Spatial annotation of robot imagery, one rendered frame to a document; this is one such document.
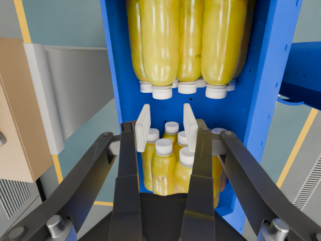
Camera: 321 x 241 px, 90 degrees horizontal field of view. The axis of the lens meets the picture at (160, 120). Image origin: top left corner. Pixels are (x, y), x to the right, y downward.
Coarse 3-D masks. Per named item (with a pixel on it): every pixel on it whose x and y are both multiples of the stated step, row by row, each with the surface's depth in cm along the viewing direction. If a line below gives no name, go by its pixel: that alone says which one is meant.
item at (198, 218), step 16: (208, 128) 15; (208, 144) 12; (208, 160) 11; (192, 176) 9; (208, 176) 9; (192, 192) 8; (208, 192) 8; (192, 208) 7; (208, 208) 7; (192, 224) 6; (208, 224) 6; (192, 240) 6; (208, 240) 6
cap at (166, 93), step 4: (152, 88) 31; (152, 92) 31; (156, 92) 30; (160, 92) 30; (164, 92) 30; (168, 92) 30; (152, 96) 32; (156, 96) 30; (160, 96) 30; (164, 96) 30; (168, 96) 30
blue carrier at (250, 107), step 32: (288, 0) 16; (256, 32) 30; (288, 32) 18; (128, 64) 35; (256, 64) 31; (128, 96) 36; (192, 96) 45; (256, 96) 19; (160, 128) 48; (224, 128) 43; (256, 128) 21; (224, 192) 49
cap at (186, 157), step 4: (184, 148) 33; (188, 148) 33; (180, 152) 32; (184, 152) 32; (188, 152) 32; (192, 152) 32; (180, 156) 32; (184, 156) 31; (188, 156) 31; (192, 156) 31; (180, 160) 32; (184, 160) 31; (188, 160) 31; (192, 160) 31; (188, 164) 31
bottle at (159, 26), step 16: (144, 0) 24; (160, 0) 23; (176, 0) 24; (144, 16) 25; (160, 16) 24; (176, 16) 25; (144, 32) 26; (160, 32) 25; (176, 32) 26; (144, 48) 27; (160, 48) 26; (176, 48) 27; (144, 64) 28; (160, 64) 26; (176, 64) 28; (160, 80) 28
